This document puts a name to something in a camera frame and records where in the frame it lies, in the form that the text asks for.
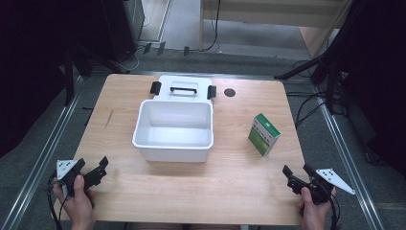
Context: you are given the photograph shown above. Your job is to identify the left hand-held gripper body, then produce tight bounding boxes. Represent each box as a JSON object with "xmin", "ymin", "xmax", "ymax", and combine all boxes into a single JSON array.
[{"xmin": 56, "ymin": 158, "xmax": 88, "ymax": 198}]

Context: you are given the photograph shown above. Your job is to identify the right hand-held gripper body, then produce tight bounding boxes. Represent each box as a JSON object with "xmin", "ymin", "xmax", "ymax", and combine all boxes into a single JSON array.
[{"xmin": 304, "ymin": 168, "xmax": 357, "ymax": 206}]

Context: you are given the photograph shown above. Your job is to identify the green and white carton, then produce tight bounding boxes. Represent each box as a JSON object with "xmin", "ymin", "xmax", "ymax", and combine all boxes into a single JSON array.
[{"xmin": 247, "ymin": 112, "xmax": 282, "ymax": 157}]

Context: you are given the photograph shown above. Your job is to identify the white plastic storage box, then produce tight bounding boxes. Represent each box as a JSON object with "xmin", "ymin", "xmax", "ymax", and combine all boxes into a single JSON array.
[{"xmin": 131, "ymin": 75, "xmax": 218, "ymax": 164}]

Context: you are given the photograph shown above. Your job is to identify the person's right hand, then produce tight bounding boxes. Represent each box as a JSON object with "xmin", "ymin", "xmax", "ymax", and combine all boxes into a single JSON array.
[{"xmin": 296, "ymin": 186, "xmax": 337, "ymax": 230}]

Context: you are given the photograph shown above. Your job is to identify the person's left hand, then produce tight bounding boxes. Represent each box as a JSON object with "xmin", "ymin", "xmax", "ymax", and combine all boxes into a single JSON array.
[{"xmin": 51, "ymin": 174, "xmax": 97, "ymax": 230}]

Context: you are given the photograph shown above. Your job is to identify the black metal stand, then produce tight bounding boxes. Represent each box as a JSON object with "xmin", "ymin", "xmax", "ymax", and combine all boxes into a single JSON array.
[
  {"xmin": 56, "ymin": 42, "xmax": 130, "ymax": 107},
  {"xmin": 273, "ymin": 47, "xmax": 348, "ymax": 115}
]

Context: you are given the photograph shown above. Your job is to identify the black cabinet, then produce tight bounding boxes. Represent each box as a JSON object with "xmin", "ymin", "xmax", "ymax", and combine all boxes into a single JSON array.
[{"xmin": 101, "ymin": 0, "xmax": 146, "ymax": 63}]

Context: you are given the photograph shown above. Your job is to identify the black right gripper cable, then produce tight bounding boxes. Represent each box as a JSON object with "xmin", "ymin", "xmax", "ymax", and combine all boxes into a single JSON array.
[{"xmin": 325, "ymin": 188, "xmax": 342, "ymax": 230}]

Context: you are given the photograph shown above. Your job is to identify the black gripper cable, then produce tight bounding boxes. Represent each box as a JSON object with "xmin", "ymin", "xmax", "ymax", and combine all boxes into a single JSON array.
[
  {"xmin": 46, "ymin": 173, "xmax": 70, "ymax": 230},
  {"xmin": 325, "ymin": 188, "xmax": 342, "ymax": 230}
]

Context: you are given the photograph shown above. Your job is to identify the metal floor rail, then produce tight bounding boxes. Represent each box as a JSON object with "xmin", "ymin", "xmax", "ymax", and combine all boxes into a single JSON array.
[
  {"xmin": 0, "ymin": 76, "xmax": 84, "ymax": 230},
  {"xmin": 313, "ymin": 91, "xmax": 386, "ymax": 230}
]

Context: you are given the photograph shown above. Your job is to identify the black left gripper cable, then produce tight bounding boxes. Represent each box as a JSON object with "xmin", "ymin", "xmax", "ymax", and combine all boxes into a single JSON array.
[{"xmin": 46, "ymin": 173, "xmax": 70, "ymax": 230}]

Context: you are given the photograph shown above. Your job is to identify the black floor cables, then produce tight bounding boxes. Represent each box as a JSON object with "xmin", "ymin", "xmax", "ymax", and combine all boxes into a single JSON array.
[{"xmin": 285, "ymin": 58, "xmax": 350, "ymax": 129}]

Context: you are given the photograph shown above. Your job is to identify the white floor cable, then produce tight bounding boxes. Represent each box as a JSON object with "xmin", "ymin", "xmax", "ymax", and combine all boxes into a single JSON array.
[{"xmin": 125, "ymin": 44, "xmax": 144, "ymax": 72}]

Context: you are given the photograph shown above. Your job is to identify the black hanging cable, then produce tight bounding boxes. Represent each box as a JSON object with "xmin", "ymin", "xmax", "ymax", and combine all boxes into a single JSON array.
[{"xmin": 202, "ymin": 0, "xmax": 223, "ymax": 53}]

